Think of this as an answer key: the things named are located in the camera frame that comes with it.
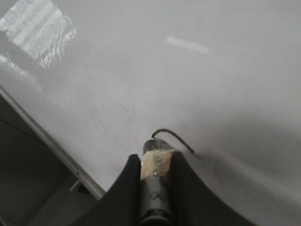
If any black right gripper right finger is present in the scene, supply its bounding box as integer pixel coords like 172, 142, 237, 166
169, 151, 254, 226

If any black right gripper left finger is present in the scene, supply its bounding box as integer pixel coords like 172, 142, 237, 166
72, 154, 141, 226

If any white marker with tape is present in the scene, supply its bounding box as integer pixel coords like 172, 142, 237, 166
138, 138, 174, 226

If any white whiteboard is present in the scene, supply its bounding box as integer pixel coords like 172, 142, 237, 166
0, 0, 301, 226

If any aluminium whiteboard frame tray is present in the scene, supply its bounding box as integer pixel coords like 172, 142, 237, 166
0, 87, 105, 200

